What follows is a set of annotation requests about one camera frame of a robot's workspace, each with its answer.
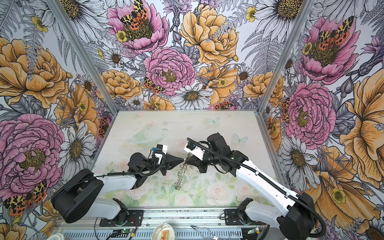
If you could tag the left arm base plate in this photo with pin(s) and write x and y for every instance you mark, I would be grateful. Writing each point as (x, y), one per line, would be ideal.
(128, 218)

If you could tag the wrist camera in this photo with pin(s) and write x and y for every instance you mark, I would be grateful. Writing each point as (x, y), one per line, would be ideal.
(159, 153)
(196, 151)

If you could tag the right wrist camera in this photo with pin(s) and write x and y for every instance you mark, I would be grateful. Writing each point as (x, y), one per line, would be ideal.
(196, 151)

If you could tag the white round dish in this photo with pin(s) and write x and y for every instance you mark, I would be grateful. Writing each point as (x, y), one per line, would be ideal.
(163, 232)

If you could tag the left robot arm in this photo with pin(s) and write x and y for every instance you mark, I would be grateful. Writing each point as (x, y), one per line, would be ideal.
(81, 198)

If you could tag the aluminium front rail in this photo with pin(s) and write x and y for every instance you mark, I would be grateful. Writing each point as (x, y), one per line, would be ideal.
(184, 217)

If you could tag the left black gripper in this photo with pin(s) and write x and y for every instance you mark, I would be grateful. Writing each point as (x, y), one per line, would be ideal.
(169, 161)

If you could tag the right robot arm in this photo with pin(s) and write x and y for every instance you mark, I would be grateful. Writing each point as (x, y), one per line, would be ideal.
(294, 214)

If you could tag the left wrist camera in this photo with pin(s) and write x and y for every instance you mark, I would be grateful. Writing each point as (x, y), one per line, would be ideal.
(159, 153)

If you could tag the green circuit board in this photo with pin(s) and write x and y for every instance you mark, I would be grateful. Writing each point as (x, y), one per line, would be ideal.
(123, 233)

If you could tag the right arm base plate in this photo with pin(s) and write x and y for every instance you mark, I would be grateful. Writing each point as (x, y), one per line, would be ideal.
(234, 217)

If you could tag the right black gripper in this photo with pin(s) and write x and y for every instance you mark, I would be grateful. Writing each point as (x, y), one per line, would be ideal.
(198, 163)

